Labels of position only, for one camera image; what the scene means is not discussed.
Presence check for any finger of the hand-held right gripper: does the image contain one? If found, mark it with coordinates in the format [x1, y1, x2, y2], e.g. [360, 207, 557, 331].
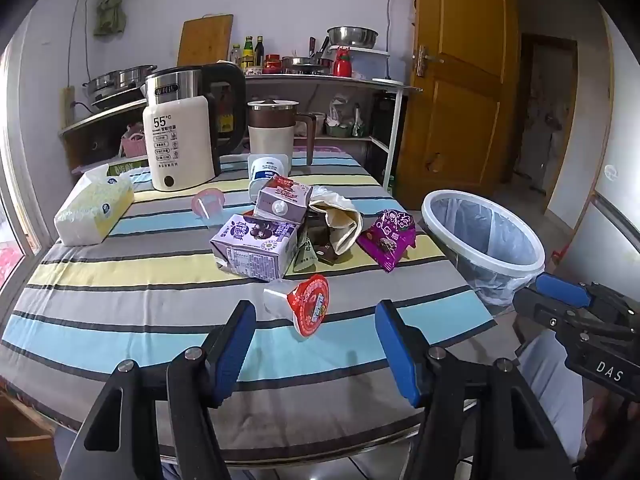
[534, 272, 640, 313]
[512, 285, 601, 346]

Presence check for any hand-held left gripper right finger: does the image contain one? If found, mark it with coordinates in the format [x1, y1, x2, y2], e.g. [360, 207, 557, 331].
[375, 300, 578, 480]

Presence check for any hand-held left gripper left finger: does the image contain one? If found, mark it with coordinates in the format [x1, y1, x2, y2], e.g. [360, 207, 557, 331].
[60, 300, 258, 480]

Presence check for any white round waste bin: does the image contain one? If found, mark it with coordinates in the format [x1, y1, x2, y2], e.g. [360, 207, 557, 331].
[421, 189, 547, 308]

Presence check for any clear plastic bin liner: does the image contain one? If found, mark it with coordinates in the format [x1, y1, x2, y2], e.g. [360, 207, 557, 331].
[430, 195, 538, 308]

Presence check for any jelly cup with red lid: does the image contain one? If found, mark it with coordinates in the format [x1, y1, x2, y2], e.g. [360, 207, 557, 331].
[263, 274, 331, 337]

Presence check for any purple carton with fruit print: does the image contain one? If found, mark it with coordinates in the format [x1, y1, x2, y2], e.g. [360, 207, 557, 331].
[209, 214, 301, 282]

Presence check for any purple snack packet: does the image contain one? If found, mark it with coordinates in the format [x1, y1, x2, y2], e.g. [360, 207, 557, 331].
[356, 208, 417, 273]

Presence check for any pale green printed packet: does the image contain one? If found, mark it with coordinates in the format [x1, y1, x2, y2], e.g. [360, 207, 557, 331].
[292, 232, 321, 273]

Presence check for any brown wrapper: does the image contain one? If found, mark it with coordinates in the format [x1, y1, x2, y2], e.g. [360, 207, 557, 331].
[312, 240, 341, 265]

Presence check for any beige paper bag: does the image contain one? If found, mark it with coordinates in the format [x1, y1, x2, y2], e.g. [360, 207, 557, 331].
[307, 191, 362, 256]

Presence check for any clear cup with pink lid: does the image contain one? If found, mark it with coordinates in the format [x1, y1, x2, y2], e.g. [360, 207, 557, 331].
[191, 187, 227, 221]

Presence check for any purple carton with round cap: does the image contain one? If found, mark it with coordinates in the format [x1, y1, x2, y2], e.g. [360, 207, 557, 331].
[253, 176, 313, 225]

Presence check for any white yogurt cup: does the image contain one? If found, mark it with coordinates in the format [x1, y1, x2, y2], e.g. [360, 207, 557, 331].
[247, 153, 292, 201]

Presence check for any wooden door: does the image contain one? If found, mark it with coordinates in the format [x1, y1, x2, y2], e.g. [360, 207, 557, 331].
[395, 0, 521, 211]

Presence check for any yellow tissue pack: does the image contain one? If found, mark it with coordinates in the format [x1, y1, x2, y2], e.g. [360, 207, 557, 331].
[53, 164, 135, 247]

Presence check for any cream and steel electric kettle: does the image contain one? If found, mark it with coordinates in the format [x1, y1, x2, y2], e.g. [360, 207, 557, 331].
[141, 62, 247, 192]

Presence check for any colourful printed box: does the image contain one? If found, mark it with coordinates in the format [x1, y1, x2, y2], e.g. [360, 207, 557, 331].
[75, 157, 149, 177]

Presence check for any beige pitcher with brown band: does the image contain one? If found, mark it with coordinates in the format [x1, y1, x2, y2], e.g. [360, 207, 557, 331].
[247, 100, 318, 167]

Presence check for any black tall appliance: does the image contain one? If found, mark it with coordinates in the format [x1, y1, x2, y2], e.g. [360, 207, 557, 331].
[372, 91, 401, 186]

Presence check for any pink basket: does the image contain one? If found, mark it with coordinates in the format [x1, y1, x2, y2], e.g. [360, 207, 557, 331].
[120, 122, 146, 158]

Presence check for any white plastic bag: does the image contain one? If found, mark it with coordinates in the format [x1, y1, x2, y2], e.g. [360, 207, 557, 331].
[327, 95, 368, 138]

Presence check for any wooden side cabinet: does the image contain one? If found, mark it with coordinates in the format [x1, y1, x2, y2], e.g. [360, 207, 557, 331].
[57, 97, 151, 173]

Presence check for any black gas stove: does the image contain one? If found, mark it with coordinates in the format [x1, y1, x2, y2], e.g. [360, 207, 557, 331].
[91, 87, 148, 111]

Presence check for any white shelf rack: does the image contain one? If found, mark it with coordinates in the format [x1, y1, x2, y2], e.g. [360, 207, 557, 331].
[242, 72, 423, 196]

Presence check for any translucent white storage container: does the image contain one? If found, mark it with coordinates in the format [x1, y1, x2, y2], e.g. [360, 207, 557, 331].
[327, 45, 391, 80]

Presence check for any red bottle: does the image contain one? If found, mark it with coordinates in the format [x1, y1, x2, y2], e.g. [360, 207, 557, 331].
[333, 46, 353, 77]

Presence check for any steel pan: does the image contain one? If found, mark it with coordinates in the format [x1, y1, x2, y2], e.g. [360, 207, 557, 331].
[281, 55, 333, 75]

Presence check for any wooden cutting board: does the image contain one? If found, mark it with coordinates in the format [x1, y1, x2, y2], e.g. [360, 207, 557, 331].
[177, 14, 234, 67]

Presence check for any steel mixing bowl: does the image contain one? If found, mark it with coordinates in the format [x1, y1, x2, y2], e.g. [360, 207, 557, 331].
[327, 26, 379, 50]

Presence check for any brass door handle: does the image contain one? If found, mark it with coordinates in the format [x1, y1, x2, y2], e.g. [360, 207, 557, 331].
[412, 46, 445, 78]

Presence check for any wall power strip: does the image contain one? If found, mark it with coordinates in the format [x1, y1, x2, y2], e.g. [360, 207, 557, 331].
[61, 86, 76, 128]

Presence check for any grey wall cable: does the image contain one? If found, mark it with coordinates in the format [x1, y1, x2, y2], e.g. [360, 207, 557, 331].
[386, 0, 396, 81]

